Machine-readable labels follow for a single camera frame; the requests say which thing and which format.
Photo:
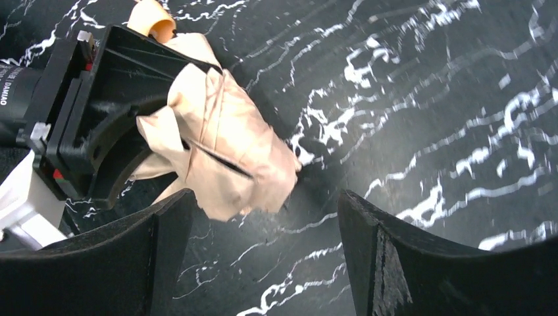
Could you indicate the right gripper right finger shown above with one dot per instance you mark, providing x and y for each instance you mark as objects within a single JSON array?
[{"x": 396, "y": 268}]

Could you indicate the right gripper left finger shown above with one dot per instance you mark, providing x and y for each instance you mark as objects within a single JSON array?
[{"x": 127, "y": 267}]

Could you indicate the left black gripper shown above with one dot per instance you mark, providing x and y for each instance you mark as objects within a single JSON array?
[{"x": 123, "y": 68}]

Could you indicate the beige folding umbrella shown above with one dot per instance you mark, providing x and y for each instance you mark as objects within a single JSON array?
[{"x": 209, "y": 132}]

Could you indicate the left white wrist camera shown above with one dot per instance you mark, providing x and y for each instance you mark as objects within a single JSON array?
[{"x": 29, "y": 209}]

